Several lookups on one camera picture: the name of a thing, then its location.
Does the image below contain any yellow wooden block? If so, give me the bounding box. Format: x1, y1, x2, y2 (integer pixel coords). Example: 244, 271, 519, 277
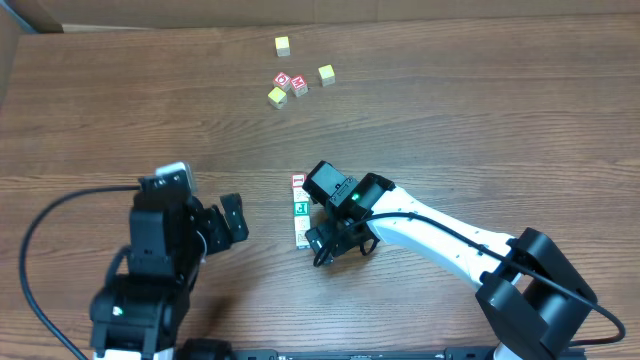
274, 36, 291, 57
318, 64, 336, 87
268, 87, 288, 109

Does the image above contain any white patterned wooden block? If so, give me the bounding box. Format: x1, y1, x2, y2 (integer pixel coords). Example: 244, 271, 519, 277
294, 215, 311, 232

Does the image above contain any red M wooden block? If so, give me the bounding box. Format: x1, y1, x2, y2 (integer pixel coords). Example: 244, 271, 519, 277
290, 75, 309, 97

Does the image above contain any white K wooden block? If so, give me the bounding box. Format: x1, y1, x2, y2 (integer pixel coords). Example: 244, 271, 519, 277
292, 187, 310, 202

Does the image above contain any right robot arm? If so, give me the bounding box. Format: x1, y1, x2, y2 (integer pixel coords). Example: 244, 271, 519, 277
292, 161, 597, 359

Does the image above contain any green wooden block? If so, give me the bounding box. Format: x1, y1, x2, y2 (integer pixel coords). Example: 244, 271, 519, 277
293, 201, 310, 217

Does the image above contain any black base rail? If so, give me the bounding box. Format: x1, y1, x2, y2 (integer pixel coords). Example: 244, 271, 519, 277
174, 339, 589, 360

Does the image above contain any red O wooden block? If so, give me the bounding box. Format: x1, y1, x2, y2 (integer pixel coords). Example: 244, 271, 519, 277
272, 72, 291, 92

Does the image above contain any cardboard back board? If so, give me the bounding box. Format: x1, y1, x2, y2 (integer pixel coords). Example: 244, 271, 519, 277
5, 0, 639, 32

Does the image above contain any white and blue block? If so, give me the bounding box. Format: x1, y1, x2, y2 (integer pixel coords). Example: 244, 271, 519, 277
295, 231, 310, 249

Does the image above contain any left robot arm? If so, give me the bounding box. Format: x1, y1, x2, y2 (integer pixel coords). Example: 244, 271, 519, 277
90, 190, 249, 359

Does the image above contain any red I wooden block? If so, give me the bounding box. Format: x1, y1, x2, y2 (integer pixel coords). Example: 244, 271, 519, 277
291, 173, 306, 188

